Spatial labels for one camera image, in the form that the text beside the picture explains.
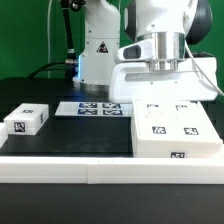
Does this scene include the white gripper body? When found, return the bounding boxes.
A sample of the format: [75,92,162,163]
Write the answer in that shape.
[109,58,217,103]

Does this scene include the white cabinet body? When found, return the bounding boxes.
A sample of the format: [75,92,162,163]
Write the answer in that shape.
[131,114,224,160]

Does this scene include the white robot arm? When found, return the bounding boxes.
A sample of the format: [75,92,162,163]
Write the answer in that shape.
[59,0,221,103]

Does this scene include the white cabinet top block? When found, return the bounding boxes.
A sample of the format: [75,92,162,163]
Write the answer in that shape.
[3,103,49,135]

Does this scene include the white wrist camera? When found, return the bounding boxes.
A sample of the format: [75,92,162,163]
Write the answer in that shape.
[114,40,154,64]

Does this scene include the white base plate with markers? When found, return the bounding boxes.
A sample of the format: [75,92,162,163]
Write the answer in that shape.
[55,102,132,117]

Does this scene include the black corrugated cable hose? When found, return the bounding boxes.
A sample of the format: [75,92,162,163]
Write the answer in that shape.
[27,0,87,81]

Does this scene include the white thin cable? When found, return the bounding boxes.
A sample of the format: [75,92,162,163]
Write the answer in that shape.
[46,0,54,80]

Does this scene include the white U-shaped obstacle frame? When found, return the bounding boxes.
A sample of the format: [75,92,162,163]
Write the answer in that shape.
[0,121,224,185]

